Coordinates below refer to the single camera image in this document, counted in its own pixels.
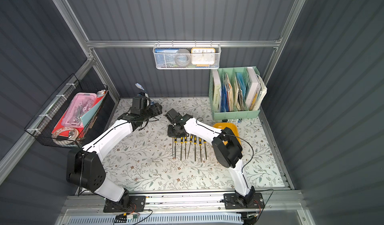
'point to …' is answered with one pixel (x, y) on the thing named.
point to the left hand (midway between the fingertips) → (155, 107)
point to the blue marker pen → (238, 121)
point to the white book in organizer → (217, 91)
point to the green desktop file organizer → (235, 114)
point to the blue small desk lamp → (140, 86)
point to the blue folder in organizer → (224, 99)
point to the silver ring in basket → (55, 133)
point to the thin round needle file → (205, 142)
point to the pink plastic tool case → (80, 104)
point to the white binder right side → (263, 91)
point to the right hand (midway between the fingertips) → (174, 132)
